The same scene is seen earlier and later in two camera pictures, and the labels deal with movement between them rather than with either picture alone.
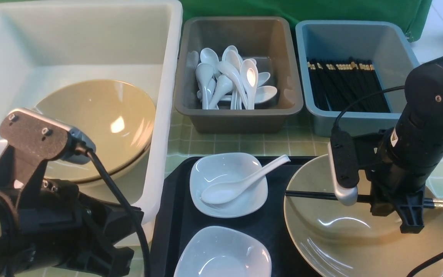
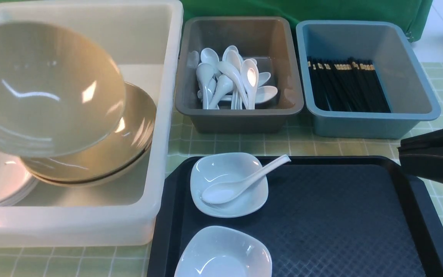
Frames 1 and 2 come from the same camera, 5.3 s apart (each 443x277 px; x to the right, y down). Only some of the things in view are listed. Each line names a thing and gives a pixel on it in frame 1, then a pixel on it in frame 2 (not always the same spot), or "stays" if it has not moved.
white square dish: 214,251 stays
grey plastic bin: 265,40 stays
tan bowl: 119,118 -> 51,104
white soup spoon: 222,192 stays
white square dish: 208,169 stays
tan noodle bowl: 325,239 -> 51,93
